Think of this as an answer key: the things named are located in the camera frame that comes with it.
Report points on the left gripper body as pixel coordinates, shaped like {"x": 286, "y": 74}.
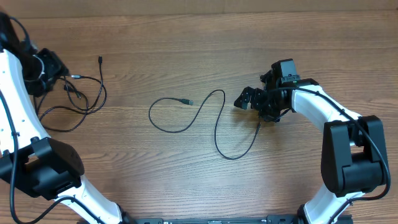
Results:
{"x": 44, "y": 71}

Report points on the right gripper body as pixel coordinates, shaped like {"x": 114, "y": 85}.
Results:
{"x": 267, "y": 103}

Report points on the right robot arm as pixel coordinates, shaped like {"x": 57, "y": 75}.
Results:
{"x": 354, "y": 164}

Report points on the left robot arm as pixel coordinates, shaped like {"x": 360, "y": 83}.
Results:
{"x": 32, "y": 161}

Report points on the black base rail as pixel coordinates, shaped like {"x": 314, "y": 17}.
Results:
{"x": 270, "y": 219}

